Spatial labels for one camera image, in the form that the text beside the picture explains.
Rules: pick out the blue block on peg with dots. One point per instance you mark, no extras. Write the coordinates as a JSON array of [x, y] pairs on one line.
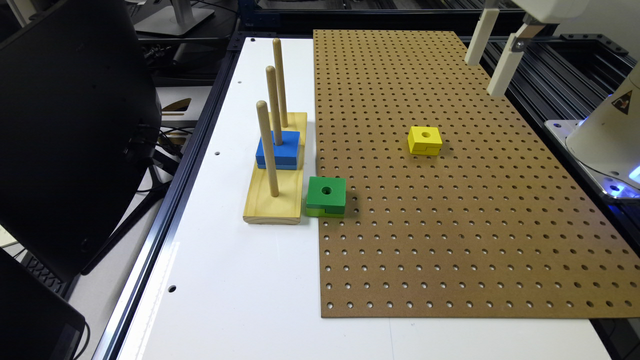
[[286, 154]]

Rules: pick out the black laptop corner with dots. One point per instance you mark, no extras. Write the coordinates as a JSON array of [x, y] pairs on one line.
[[36, 324]]

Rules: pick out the rear wooden peg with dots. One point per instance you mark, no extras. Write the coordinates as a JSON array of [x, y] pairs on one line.
[[280, 80]]

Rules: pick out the middle wooden peg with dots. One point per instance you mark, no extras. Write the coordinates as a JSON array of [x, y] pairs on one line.
[[274, 103]]

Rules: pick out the yellow block with hole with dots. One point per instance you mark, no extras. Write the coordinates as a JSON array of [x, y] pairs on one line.
[[424, 140]]

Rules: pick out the wooden peg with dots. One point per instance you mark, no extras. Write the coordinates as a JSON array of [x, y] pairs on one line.
[[267, 143], [280, 80], [274, 103]]

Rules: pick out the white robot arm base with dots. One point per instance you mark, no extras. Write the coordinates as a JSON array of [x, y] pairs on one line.
[[607, 141]]

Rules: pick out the green block with hole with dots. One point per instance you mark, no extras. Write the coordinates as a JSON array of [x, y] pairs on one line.
[[326, 197]]

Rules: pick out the brown perforated pegboard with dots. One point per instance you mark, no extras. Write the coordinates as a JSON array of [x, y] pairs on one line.
[[491, 227]]

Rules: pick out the front wooden peg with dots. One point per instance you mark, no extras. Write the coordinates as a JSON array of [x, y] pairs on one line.
[[267, 143]]

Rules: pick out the grey monitor stand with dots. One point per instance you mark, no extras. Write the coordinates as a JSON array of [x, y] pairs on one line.
[[176, 19]]

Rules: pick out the black monitor back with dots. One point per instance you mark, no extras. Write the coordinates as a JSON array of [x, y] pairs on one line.
[[79, 121]]

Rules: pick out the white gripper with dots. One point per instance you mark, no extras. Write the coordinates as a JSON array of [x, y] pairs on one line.
[[545, 11]]

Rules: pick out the wooden peg stand base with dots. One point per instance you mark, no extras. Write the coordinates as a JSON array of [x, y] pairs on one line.
[[260, 206]]

